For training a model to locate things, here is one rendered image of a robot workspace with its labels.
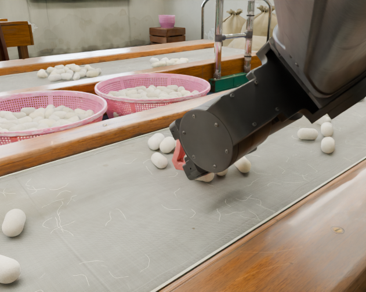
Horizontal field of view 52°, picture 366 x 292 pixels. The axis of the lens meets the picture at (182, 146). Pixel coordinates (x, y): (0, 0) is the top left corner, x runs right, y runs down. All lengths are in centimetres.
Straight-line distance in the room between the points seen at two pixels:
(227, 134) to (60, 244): 20
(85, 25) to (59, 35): 46
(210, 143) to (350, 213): 17
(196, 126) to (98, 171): 25
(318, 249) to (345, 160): 27
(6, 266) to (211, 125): 20
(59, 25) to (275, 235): 577
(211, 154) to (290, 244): 11
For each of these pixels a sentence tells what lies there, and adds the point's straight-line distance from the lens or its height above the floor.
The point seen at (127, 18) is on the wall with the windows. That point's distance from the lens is 666.
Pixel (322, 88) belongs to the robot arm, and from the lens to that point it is 26.
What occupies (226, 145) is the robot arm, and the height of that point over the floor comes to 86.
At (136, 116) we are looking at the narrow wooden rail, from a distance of 66.
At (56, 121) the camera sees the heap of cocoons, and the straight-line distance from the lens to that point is 74.
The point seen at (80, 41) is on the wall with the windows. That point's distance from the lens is 620.
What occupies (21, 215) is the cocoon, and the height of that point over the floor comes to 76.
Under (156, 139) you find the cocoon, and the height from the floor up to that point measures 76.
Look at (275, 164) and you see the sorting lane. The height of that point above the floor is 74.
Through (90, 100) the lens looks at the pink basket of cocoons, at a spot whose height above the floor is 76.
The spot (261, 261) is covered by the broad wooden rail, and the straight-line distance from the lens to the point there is 32.
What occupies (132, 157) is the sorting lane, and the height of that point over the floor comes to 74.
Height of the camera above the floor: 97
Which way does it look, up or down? 22 degrees down
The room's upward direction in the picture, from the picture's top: straight up
